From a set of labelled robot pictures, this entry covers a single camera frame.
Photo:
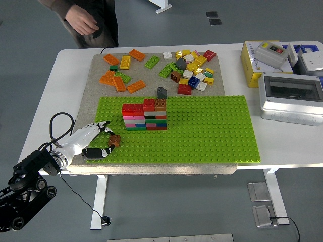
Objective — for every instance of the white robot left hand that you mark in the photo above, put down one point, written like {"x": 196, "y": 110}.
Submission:
{"x": 78, "y": 140}

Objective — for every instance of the person's right hand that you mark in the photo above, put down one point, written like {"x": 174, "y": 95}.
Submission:
{"x": 80, "y": 21}

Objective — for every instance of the brown square brick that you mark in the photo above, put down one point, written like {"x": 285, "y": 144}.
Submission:
{"x": 160, "y": 104}
{"x": 175, "y": 76}
{"x": 115, "y": 140}

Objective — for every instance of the red square brick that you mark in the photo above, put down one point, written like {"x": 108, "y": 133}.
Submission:
{"x": 184, "y": 89}
{"x": 149, "y": 104}
{"x": 209, "y": 55}

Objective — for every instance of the blue square brick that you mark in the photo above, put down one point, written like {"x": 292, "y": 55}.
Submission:
{"x": 193, "y": 82}

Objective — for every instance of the person's right forearm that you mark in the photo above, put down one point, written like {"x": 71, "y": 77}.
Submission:
{"x": 58, "y": 3}

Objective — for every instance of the orange long brick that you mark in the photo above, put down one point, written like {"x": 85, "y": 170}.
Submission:
{"x": 111, "y": 59}
{"x": 136, "y": 86}
{"x": 118, "y": 83}
{"x": 107, "y": 77}
{"x": 137, "y": 55}

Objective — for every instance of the small dark green brick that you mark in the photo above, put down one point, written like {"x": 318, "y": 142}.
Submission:
{"x": 113, "y": 67}

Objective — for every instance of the yellow long brick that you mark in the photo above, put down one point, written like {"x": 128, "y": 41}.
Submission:
{"x": 125, "y": 62}

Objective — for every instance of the red long brick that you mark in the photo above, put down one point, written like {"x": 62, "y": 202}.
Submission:
{"x": 132, "y": 109}

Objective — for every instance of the lime green long brick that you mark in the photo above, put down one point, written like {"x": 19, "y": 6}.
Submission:
{"x": 165, "y": 70}
{"x": 123, "y": 77}
{"x": 152, "y": 61}
{"x": 173, "y": 66}

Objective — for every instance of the grey square brick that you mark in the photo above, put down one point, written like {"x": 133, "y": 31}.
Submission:
{"x": 149, "y": 113}

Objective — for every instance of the white square brick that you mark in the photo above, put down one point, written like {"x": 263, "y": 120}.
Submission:
{"x": 201, "y": 86}
{"x": 200, "y": 76}
{"x": 188, "y": 58}
{"x": 187, "y": 73}
{"x": 167, "y": 55}

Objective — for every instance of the dark grey slope brick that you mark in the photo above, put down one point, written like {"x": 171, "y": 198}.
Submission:
{"x": 162, "y": 92}

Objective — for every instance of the yellow square brick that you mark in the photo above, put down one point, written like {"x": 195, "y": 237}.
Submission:
{"x": 198, "y": 71}
{"x": 186, "y": 52}
{"x": 201, "y": 60}
{"x": 209, "y": 70}
{"x": 194, "y": 55}
{"x": 183, "y": 81}
{"x": 209, "y": 80}
{"x": 178, "y": 54}
{"x": 191, "y": 66}

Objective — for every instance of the small pink brick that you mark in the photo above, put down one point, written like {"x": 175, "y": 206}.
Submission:
{"x": 197, "y": 53}

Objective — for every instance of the small green flat brick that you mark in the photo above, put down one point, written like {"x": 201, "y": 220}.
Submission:
{"x": 207, "y": 74}

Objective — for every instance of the person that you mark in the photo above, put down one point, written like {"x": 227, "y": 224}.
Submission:
{"x": 106, "y": 22}

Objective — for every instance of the white table leg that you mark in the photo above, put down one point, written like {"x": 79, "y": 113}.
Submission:
{"x": 99, "y": 201}
{"x": 273, "y": 191}

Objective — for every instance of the white furniture foot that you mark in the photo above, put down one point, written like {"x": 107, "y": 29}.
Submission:
{"x": 162, "y": 7}

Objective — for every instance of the black plug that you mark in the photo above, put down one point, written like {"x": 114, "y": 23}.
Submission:
{"x": 104, "y": 221}

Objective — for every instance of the grey-brown mat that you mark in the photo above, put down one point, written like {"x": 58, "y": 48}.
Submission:
{"x": 149, "y": 78}

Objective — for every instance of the green studded baseplate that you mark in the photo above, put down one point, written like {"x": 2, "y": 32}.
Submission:
{"x": 202, "y": 131}

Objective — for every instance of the black floor outlet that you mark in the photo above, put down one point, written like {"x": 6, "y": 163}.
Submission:
{"x": 215, "y": 21}
{"x": 211, "y": 13}

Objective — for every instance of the long metal plate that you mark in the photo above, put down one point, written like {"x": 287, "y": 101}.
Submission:
{"x": 176, "y": 239}

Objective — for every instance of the yellow cardboard box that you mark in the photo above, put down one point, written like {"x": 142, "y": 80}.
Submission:
{"x": 248, "y": 68}

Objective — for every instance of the metal floor plate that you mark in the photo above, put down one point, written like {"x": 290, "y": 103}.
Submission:
{"x": 258, "y": 191}
{"x": 262, "y": 215}

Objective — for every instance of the white plastic panel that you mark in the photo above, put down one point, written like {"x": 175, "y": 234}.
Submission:
{"x": 292, "y": 54}

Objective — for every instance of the grey distribution box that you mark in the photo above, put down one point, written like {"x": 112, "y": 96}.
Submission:
{"x": 290, "y": 108}

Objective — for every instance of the blue plastic bin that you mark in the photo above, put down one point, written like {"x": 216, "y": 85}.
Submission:
{"x": 310, "y": 48}

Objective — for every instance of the multicoloured brick wall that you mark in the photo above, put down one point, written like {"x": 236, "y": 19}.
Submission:
{"x": 142, "y": 124}

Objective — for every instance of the grey push-button switch box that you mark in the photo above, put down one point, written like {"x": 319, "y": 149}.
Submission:
{"x": 267, "y": 56}

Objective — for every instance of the white wall socket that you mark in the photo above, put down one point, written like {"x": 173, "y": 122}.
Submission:
{"x": 311, "y": 61}

